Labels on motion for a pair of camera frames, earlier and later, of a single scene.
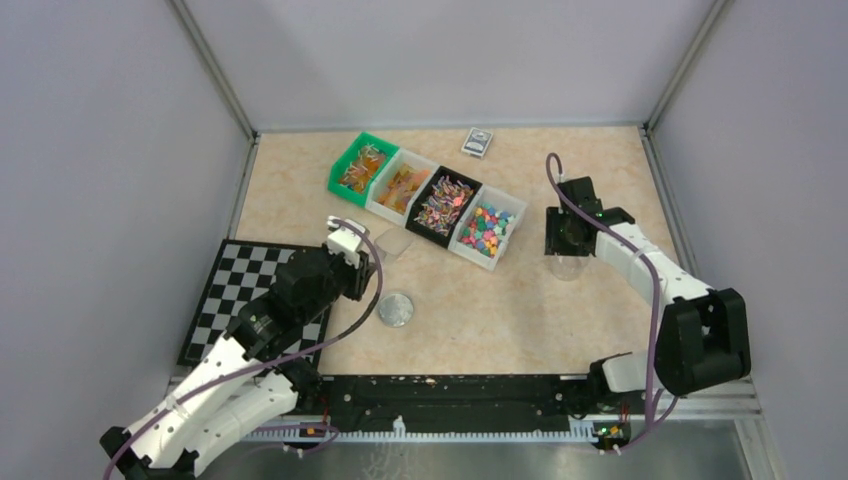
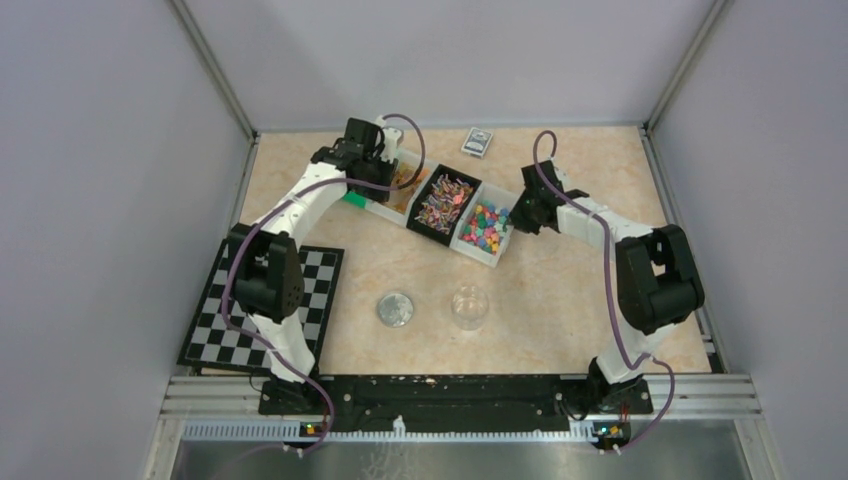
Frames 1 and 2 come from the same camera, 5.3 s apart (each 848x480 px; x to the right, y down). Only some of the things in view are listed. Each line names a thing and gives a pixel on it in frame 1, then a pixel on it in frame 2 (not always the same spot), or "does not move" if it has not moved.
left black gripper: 359,277 → 388,169
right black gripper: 554,245 → 517,219
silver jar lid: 395,310 does not move
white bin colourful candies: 487,225 does not move
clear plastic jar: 569,267 → 470,307
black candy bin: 440,204 does not move
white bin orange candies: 398,184 does not move
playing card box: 476,142 does not move
